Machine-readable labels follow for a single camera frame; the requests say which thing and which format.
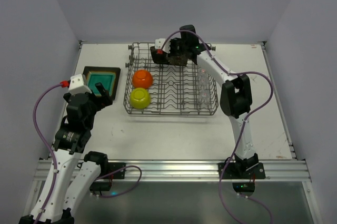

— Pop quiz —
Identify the grey wire dish rack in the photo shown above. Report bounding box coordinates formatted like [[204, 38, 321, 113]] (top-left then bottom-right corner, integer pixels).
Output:
[[123, 42, 219, 116]]

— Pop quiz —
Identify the clear glass cup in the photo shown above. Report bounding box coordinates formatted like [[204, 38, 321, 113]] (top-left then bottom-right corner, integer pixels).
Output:
[[197, 100, 211, 110], [197, 67, 208, 77], [198, 76, 209, 89], [198, 87, 210, 103]]

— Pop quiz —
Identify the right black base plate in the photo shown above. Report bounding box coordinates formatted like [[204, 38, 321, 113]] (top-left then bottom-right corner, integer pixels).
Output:
[[217, 156, 266, 180]]

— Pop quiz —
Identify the teal glazed square plate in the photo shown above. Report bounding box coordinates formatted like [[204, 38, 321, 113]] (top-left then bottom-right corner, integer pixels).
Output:
[[83, 66, 121, 100]]

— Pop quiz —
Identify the aluminium mounting rail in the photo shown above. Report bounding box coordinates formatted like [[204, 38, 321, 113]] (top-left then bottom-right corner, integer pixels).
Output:
[[33, 158, 311, 182]]

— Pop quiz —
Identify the black floral square plate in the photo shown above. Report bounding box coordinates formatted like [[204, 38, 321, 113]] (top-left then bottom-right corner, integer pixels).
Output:
[[150, 46, 197, 66]]

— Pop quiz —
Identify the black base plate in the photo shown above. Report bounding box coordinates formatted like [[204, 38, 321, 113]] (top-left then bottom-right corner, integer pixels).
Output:
[[107, 162, 126, 180], [217, 156, 266, 180]]

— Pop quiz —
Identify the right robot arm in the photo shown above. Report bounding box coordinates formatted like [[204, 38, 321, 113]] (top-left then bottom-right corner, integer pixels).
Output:
[[161, 25, 259, 180]]

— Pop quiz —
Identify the clear glass cup near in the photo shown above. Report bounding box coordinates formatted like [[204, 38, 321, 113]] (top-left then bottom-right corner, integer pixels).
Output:
[[197, 100, 211, 110]]

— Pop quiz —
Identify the orange bowl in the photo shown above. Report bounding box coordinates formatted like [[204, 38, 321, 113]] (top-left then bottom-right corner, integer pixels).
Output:
[[132, 70, 153, 89]]

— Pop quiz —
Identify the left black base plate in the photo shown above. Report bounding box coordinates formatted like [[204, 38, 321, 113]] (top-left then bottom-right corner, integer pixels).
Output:
[[107, 162, 126, 180]]

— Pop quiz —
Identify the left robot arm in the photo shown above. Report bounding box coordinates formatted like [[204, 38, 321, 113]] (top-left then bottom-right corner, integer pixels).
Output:
[[19, 80, 112, 223]]

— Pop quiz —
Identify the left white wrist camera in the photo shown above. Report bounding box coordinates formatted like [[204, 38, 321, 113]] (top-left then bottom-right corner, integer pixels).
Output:
[[68, 74, 92, 95]]

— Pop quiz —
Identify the clear glass cup far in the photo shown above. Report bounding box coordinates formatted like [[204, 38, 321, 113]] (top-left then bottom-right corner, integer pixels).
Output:
[[197, 67, 208, 77]]

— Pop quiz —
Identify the yellow-green bowl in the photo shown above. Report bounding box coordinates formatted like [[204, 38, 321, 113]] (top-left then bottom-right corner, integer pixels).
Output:
[[130, 87, 151, 110]]

